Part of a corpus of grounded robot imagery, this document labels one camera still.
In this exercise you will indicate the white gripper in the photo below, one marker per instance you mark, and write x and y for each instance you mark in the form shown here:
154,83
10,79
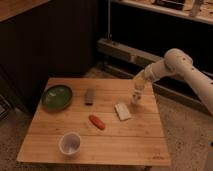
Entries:
139,81

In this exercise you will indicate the clear plastic bottle with label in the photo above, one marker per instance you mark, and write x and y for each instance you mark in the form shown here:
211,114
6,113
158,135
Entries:
136,95

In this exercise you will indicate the white sponge block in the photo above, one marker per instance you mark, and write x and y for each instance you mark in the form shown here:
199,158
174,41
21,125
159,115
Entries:
122,111

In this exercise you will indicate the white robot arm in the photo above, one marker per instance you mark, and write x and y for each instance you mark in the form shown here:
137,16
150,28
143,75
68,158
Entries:
175,62

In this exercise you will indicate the dark grey rectangular block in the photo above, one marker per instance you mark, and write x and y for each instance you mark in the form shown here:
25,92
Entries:
89,97

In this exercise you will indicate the metal vertical pole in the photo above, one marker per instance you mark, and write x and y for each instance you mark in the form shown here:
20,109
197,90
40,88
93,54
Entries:
109,20

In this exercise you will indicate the orange carrot toy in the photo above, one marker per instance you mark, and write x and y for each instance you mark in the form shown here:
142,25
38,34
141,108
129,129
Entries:
97,122

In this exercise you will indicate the wooden table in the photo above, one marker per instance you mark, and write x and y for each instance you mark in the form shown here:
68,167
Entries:
139,140

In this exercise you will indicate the green bowl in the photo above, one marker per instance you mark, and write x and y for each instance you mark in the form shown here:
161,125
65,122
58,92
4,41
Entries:
56,98

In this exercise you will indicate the wooden shelf top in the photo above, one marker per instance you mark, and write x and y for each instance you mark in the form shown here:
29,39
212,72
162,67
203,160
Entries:
164,10

